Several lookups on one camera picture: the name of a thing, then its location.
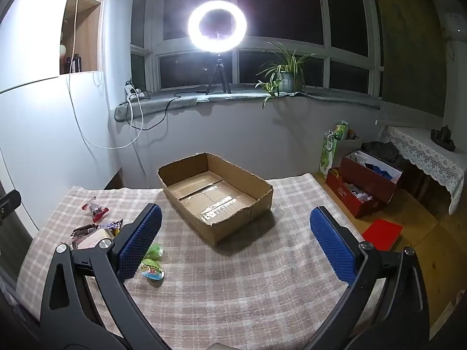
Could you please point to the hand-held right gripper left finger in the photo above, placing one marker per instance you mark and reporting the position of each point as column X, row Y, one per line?
column 140, row 242

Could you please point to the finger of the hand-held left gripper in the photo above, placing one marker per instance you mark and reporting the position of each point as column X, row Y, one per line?
column 9, row 202

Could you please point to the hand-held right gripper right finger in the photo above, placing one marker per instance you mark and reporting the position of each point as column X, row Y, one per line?
column 334, row 249

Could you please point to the green candy packet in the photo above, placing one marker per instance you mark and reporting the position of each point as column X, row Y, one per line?
column 155, row 251

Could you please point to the brown chocolate bar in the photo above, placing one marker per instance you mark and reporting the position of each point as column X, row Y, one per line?
column 111, row 225
column 83, row 231

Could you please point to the pink printed bread packet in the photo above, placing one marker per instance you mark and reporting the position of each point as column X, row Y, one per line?
column 95, row 242

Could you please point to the red paper sheet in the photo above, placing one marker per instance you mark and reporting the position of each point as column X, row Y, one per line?
column 383, row 235

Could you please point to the red cardboard box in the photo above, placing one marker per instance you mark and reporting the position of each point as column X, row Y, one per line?
column 343, row 193
column 368, row 178

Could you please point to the white lace tablecloth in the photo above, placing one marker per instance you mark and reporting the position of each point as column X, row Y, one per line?
column 419, row 146

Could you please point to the grey windowsill cloth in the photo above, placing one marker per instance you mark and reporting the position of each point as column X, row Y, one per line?
column 182, row 102

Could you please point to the white power strip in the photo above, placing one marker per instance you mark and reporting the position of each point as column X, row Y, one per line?
column 133, row 91

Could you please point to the dark bottles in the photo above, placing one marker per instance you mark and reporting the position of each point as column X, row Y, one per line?
column 74, row 63

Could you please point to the dark teapot ornament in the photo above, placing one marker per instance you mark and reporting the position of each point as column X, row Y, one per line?
column 443, row 140

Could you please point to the potted spider plant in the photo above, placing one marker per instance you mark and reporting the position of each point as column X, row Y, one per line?
column 288, row 76

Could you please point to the black tripod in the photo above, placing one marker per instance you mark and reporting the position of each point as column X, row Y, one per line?
column 219, row 69

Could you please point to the wooden shelf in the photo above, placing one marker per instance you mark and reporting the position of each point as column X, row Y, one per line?
column 87, row 25

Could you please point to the white window frame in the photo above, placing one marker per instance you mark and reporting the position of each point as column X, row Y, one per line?
column 346, row 51

